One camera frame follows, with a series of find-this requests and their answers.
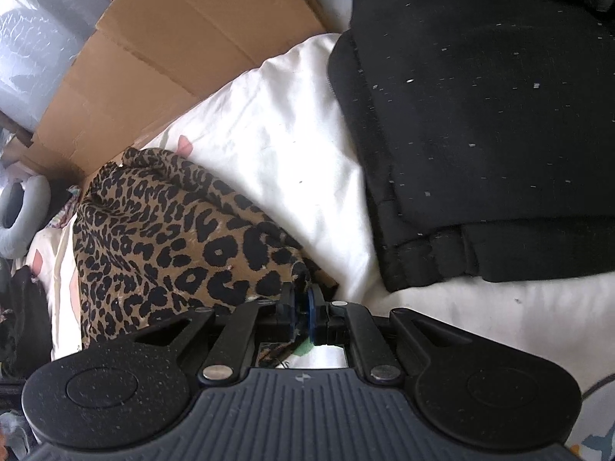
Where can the grey neck pillow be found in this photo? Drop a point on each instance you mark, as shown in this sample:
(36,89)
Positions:
(33,197)

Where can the cream bear printed blanket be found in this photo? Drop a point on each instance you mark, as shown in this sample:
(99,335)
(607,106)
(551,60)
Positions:
(298,153)

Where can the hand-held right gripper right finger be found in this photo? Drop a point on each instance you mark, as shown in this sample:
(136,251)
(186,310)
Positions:
(317,314)

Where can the leopard print garment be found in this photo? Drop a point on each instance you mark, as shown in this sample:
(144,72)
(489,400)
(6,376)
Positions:
(168,240)

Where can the crumpled black garment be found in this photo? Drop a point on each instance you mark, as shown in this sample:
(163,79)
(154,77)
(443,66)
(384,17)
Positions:
(29,321)

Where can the folded black garment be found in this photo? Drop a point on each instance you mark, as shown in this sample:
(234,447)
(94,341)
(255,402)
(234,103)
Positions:
(480,129)

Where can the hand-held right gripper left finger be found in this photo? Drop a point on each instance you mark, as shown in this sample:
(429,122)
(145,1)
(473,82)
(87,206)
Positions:
(288,312)

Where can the clear plastic wrap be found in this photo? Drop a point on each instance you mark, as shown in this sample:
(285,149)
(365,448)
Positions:
(38,33)

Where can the floral cloth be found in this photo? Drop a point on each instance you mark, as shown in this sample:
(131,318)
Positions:
(67,211)

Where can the brown cardboard sheet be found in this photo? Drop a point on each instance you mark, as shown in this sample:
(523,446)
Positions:
(168,48)

